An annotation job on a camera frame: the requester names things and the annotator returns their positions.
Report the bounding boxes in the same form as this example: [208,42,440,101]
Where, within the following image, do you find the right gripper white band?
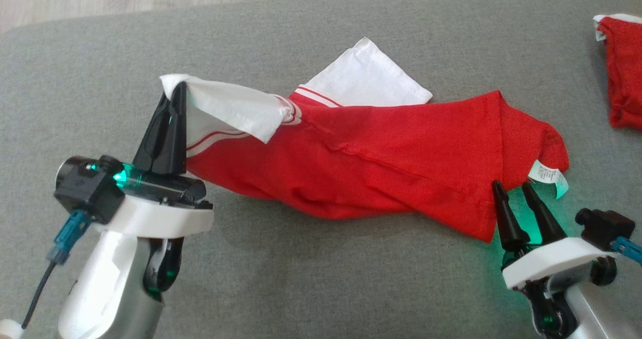
[492,180,618,291]

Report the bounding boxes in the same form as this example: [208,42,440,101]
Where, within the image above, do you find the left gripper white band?
[92,81,215,239]

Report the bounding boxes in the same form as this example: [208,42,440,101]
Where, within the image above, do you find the red garment with white sleeves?
[159,37,570,243]

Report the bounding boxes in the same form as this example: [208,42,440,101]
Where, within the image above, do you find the left arm cable blue connector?
[21,210,94,329]

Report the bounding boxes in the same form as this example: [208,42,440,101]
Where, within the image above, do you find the arm cable blue connector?
[611,236,642,265]
[21,210,94,329]

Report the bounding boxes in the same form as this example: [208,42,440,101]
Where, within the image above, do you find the right arm cable blue connector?
[611,236,642,265]

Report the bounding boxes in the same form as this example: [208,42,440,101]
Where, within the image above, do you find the red garment with white edge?
[593,13,642,130]

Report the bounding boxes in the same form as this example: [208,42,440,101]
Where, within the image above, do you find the large grey sofa seat cushion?
[0,0,642,339]

